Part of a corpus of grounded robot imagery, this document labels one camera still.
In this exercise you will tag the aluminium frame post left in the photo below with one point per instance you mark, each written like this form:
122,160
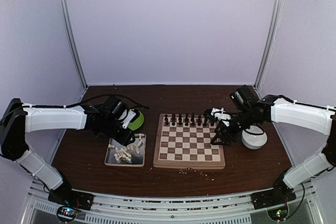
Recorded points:
72,43

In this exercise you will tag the aluminium frame post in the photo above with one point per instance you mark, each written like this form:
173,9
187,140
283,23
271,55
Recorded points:
269,45
72,43

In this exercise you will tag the green plate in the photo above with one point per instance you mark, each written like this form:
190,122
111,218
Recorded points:
137,122

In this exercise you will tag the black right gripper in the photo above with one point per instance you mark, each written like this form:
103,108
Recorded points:
222,133

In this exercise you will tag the wooden chess board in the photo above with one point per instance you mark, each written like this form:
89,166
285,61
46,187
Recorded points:
187,147

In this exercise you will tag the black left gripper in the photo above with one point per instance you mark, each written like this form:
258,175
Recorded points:
124,139

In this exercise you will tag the white bowl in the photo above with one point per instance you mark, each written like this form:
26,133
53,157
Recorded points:
254,137

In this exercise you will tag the black chess pieces row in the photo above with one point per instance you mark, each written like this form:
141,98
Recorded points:
186,120

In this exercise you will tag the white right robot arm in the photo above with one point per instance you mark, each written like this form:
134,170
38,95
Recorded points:
278,109

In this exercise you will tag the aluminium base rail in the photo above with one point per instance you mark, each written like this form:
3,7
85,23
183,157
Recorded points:
231,208

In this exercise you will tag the metal tray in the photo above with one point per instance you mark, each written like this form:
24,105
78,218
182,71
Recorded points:
126,153

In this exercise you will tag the white chess pieces pile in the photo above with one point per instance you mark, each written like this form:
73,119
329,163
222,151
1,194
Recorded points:
127,151

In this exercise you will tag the aluminium frame post right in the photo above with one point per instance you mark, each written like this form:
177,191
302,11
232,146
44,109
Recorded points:
269,45

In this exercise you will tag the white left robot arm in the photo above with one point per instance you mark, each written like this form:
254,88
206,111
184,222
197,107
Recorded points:
22,118

